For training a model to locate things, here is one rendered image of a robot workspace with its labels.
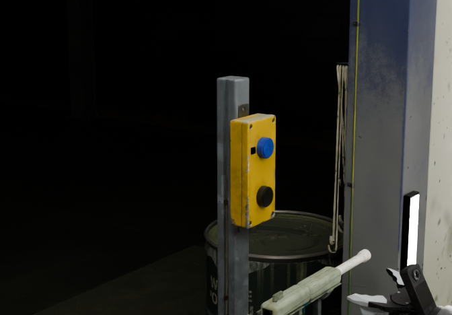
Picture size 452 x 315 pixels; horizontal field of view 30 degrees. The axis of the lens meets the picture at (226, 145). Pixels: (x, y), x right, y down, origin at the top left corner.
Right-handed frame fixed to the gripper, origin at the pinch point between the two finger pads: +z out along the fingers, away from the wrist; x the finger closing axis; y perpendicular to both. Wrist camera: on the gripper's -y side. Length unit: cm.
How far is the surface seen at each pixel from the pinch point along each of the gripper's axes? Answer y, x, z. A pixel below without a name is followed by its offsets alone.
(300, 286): 5.0, -6.8, 14.4
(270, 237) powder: 59, 65, 95
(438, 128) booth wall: -8, 66, 24
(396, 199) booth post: 2.8, 39.2, 19.8
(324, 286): 8.2, 0.4, 13.2
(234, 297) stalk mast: 10.3, -15.9, 28.7
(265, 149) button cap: -27.7, -5.4, 26.0
